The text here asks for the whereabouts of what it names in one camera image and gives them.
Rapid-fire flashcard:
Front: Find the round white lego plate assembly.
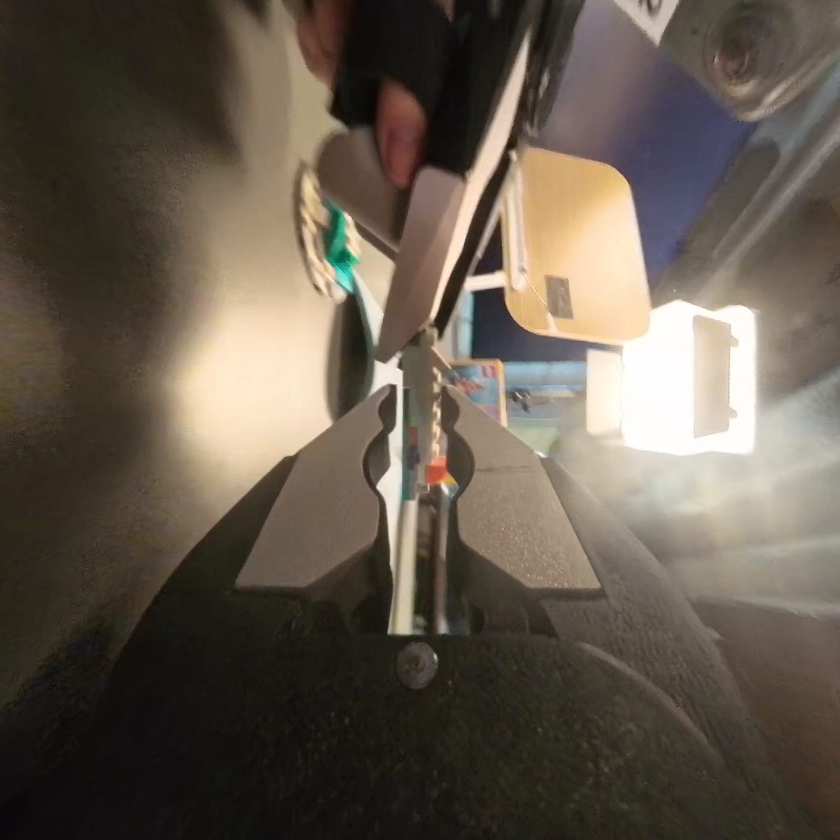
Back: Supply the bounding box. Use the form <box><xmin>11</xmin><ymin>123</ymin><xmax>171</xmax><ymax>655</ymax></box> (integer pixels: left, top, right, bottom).
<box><xmin>292</xmin><ymin>161</ymin><xmax>362</xmax><ymax>303</ymax></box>

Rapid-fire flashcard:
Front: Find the yellow lego set box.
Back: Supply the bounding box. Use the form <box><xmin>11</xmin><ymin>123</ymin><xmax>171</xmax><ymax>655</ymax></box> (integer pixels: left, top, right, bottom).
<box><xmin>446</xmin><ymin>357</ymin><xmax>508</xmax><ymax>427</ymax></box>

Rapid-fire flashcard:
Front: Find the white stand with wooden board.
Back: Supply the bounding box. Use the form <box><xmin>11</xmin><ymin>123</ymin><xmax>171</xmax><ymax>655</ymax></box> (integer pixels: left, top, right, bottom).
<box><xmin>466</xmin><ymin>147</ymin><xmax>652</xmax><ymax>343</ymax></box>

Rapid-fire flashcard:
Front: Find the person's left hand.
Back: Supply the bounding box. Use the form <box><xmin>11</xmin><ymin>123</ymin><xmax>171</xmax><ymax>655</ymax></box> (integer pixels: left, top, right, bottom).
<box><xmin>294</xmin><ymin>0</ymin><xmax>429</xmax><ymax>191</ymax></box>

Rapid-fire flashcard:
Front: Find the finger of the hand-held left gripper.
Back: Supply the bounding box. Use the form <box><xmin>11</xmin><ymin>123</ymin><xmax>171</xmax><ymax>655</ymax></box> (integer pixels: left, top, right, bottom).
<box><xmin>315</xmin><ymin>26</ymin><xmax>534</xmax><ymax>362</ymax></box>

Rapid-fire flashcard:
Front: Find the bright studio light panel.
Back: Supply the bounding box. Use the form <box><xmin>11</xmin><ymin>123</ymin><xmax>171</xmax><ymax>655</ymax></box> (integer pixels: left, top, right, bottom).
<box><xmin>586</xmin><ymin>301</ymin><xmax>759</xmax><ymax>458</ymax></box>

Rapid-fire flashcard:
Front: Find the dark blue backdrop panel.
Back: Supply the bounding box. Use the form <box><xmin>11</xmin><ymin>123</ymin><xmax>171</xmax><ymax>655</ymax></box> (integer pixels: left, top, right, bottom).
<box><xmin>469</xmin><ymin>0</ymin><xmax>756</xmax><ymax>362</ymax></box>

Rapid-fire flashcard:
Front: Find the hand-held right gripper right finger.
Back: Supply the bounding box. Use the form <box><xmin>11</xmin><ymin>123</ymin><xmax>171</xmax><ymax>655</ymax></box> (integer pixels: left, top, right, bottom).
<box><xmin>441</xmin><ymin>386</ymin><xmax>604</xmax><ymax>595</ymax></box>

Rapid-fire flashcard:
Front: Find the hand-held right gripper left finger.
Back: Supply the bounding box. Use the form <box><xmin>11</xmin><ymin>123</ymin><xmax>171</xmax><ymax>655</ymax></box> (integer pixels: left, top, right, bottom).
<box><xmin>235</xmin><ymin>386</ymin><xmax>399</xmax><ymax>595</ymax></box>

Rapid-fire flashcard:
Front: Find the long white lego assembly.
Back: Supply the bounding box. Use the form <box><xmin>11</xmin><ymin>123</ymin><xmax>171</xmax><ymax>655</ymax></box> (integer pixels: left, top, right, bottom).
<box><xmin>402</xmin><ymin>325</ymin><xmax>460</xmax><ymax>490</ymax></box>

